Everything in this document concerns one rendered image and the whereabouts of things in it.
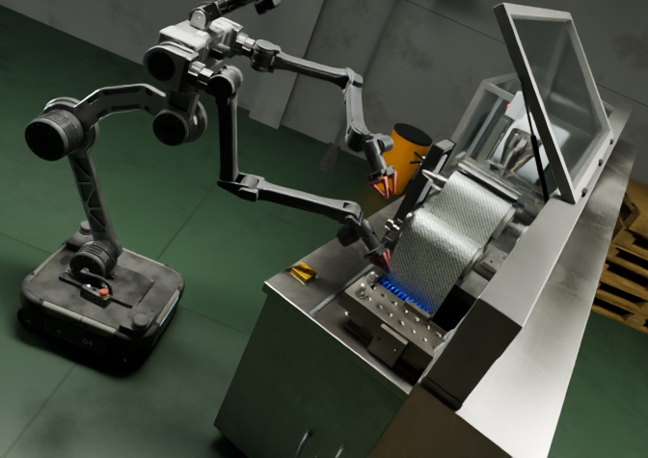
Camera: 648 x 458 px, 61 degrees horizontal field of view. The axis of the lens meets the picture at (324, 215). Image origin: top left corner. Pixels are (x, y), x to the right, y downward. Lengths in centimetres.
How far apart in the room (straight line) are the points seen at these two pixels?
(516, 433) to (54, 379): 203
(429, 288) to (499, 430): 92
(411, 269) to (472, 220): 30
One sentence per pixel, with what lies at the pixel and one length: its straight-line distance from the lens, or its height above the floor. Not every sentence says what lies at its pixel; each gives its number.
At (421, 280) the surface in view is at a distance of 193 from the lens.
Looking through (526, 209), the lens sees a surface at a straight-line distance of 285.
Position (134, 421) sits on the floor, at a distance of 259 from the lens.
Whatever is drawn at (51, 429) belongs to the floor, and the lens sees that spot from 255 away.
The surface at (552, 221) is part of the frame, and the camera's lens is 139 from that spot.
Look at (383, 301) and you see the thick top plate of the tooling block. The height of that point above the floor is 103.
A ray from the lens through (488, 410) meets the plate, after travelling 111.
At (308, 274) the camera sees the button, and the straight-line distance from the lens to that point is 202.
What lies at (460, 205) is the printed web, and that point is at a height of 133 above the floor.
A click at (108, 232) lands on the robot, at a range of 273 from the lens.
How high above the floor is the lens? 211
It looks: 30 degrees down
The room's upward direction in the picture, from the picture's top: 24 degrees clockwise
